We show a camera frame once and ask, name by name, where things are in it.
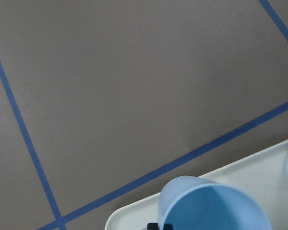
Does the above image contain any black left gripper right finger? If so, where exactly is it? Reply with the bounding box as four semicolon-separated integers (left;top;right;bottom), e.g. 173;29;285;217
163;223;173;230

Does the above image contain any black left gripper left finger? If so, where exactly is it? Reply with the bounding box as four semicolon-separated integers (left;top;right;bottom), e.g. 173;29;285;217
147;223;158;230

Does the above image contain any cream bunny tray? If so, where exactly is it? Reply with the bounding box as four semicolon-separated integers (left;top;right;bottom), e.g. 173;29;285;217
105;140;288;230

